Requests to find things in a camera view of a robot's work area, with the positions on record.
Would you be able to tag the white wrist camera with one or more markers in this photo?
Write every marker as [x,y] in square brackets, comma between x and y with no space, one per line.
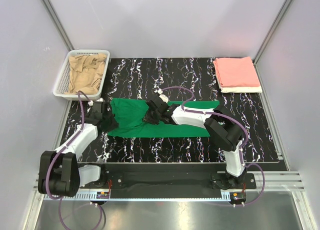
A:
[92,102]
[161,95]

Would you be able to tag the green t shirt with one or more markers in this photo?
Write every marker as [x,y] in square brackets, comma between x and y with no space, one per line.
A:
[129,115]

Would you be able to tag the white slotted cable duct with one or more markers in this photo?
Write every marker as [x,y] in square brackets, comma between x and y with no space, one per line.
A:
[143,194]

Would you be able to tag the right aluminium frame post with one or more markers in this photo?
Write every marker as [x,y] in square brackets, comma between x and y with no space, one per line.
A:
[280,16]

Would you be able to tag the folded cream t shirt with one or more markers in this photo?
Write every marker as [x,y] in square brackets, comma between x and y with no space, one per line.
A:
[242,87]

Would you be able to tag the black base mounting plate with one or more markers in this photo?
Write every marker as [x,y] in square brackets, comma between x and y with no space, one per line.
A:
[170,176]

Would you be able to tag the aluminium frame post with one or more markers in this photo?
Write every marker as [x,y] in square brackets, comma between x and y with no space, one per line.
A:
[280,16]
[57,23]

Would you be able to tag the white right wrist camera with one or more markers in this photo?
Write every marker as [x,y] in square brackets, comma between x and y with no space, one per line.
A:
[161,95]

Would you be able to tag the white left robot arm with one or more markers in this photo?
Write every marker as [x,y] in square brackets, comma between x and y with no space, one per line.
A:
[59,173]

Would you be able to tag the left aluminium frame post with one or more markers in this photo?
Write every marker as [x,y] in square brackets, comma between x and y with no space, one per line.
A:
[57,23]

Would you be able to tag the white plastic basket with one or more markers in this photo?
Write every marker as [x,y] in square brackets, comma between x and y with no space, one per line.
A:
[62,83]

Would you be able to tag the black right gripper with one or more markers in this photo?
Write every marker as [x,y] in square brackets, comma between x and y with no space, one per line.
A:
[152,114]

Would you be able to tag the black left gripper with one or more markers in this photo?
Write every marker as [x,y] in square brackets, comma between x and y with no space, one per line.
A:
[109,122]

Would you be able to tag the folded pink t shirt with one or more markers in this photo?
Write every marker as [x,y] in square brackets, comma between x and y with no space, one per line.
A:
[236,72]

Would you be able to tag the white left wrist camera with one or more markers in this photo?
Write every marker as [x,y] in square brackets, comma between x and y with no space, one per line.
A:
[92,102]

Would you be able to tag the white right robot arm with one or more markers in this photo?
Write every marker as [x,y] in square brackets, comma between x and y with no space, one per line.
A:
[225,132]

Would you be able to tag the beige crumpled t shirt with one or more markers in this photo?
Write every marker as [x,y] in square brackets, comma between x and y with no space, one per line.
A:
[86,72]

